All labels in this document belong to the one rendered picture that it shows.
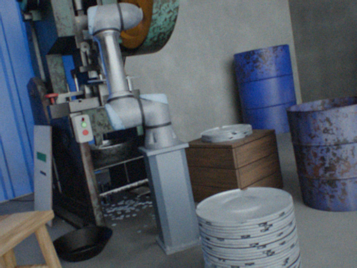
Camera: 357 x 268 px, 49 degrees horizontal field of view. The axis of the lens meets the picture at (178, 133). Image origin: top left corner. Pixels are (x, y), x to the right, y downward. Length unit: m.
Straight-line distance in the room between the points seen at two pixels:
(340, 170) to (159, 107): 0.85
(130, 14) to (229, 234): 1.05
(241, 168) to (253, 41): 3.02
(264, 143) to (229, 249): 1.16
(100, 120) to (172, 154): 0.66
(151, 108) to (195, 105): 2.62
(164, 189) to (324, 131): 0.75
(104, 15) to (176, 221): 0.92
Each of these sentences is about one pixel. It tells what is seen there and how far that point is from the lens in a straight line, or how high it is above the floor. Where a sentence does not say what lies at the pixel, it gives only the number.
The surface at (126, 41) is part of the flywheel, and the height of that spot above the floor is 1.03.
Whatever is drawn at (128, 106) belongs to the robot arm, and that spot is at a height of 0.65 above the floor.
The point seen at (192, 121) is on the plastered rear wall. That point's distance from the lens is 4.21.
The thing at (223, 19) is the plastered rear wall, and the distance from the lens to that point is 4.64.
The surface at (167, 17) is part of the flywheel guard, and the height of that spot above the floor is 1.08.
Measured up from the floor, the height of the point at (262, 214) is 0.31.
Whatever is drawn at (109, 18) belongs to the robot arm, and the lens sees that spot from 1.73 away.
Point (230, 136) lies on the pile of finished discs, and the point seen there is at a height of 0.37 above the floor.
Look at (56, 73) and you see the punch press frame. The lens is 2.56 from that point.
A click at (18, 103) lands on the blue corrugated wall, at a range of 3.43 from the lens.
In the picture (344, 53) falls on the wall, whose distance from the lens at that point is 5.02.
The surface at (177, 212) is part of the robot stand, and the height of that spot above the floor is 0.17.
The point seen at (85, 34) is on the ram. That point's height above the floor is 1.07.
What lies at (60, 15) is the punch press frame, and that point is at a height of 1.17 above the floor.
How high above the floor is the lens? 0.72
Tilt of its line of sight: 8 degrees down
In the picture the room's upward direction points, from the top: 10 degrees counter-clockwise
